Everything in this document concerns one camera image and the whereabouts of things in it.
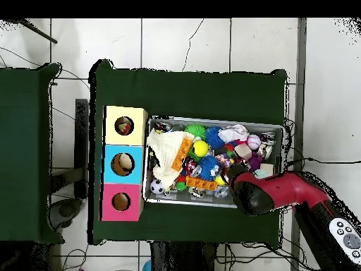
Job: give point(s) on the cream knitted cloth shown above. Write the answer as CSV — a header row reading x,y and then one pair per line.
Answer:
x,y
165,149

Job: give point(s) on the red blue white patterned cloth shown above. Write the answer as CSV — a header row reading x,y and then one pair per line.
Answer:
x,y
224,161

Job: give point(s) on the multicoloured patterned cloth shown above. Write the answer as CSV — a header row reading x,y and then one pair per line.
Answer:
x,y
124,128

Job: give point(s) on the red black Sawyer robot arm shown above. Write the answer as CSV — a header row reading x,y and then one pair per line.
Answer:
x,y
290,189

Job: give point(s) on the shallow mesh bin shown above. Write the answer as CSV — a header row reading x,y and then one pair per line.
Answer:
x,y
169,199

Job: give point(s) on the wooden box with three holes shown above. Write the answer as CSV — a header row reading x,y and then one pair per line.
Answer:
x,y
132,175

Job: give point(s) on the orange plastic brick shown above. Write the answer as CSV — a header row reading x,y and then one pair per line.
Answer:
x,y
201,183
182,154

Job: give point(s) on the yellow ball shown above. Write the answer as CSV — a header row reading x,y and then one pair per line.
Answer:
x,y
200,148

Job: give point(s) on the green spiky ball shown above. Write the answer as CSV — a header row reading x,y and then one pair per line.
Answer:
x,y
195,131

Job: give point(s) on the blue spiky ball with eyes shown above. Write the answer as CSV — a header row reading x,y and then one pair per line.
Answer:
x,y
208,168

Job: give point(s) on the black white soccer ball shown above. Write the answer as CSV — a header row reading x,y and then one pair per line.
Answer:
x,y
156,187

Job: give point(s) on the dark green tablecloth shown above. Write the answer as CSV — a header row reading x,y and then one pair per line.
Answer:
x,y
197,96

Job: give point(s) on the white baseball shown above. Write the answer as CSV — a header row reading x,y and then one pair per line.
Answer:
x,y
253,142

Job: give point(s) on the green covered side table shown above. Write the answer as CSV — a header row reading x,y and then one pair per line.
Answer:
x,y
22,141

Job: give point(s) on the dark grey rod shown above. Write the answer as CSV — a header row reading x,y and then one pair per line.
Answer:
x,y
42,34

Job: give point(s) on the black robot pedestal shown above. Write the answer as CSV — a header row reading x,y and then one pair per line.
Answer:
x,y
183,258

